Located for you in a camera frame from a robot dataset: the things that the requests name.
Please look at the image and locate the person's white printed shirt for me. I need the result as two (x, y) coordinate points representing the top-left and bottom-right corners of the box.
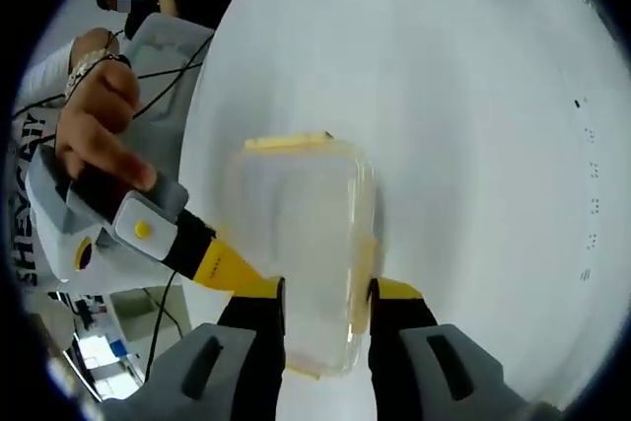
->
(7, 26), (129, 294)

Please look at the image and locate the person's left hand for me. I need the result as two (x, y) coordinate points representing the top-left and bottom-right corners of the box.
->
(52, 63), (160, 194)

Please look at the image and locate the grey chair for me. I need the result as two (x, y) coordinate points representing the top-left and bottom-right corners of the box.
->
(120, 13), (216, 129)

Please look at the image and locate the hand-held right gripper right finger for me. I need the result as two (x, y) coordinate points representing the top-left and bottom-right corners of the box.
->
(366, 276), (564, 421)

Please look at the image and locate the clear yellow plastic buckle box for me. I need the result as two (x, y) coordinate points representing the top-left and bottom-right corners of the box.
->
(219, 130), (384, 379)

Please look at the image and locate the beaded bracelet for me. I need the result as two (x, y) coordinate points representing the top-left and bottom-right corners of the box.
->
(63, 47), (133, 100)

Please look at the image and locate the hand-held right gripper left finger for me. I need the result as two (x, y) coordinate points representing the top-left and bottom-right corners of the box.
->
(110, 275), (288, 421)

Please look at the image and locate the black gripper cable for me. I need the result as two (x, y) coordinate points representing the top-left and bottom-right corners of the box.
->
(143, 268), (179, 386)

